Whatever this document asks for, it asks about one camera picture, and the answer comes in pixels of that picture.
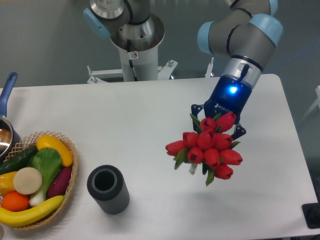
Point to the green cucumber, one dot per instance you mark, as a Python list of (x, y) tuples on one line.
[(18, 161)]

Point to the beige round disc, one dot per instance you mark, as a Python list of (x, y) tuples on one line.
[(27, 180)]

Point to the yellow banana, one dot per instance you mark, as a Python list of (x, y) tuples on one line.
[(32, 215)]

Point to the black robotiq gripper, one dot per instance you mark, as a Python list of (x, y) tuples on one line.
[(228, 96)]

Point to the blue handled saucepan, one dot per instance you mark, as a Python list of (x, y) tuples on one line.
[(8, 136)]

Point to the red tulip bouquet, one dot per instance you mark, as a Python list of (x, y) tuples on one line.
[(209, 146)]

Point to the black device at edge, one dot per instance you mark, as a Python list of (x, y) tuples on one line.
[(311, 212)]

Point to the purple sweet potato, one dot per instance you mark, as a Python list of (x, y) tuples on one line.
[(60, 184)]

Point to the dark grey ribbed vase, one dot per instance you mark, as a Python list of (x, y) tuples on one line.
[(107, 186)]

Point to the orange fruit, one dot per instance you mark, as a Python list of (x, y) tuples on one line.
[(15, 202)]

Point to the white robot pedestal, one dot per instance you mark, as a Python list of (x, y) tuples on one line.
[(138, 49)]

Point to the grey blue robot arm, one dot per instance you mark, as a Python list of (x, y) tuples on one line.
[(248, 35)]

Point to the woven wicker basket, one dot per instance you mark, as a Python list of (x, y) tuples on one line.
[(30, 141)]

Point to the white furniture piece right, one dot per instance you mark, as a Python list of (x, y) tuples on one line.
[(312, 108)]

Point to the green bok choy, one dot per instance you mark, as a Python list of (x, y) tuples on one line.
[(48, 162)]

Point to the yellow bell pepper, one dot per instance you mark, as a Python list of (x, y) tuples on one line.
[(6, 183)]

